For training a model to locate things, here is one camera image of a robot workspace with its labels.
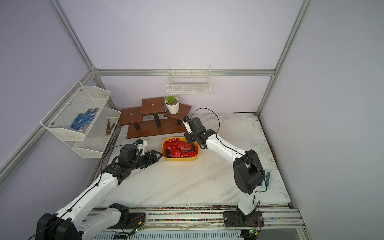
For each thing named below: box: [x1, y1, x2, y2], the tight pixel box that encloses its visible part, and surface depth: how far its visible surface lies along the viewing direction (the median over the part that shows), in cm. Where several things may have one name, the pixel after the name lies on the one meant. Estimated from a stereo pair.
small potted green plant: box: [164, 95, 180, 115], surface depth 97 cm
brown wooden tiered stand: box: [118, 97, 192, 139], surface depth 103 cm
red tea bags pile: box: [164, 137, 199, 158], surface depth 96 cm
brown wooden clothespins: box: [105, 119, 116, 136], surface depth 97 cm
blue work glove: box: [70, 108, 99, 130], surface depth 78 cm
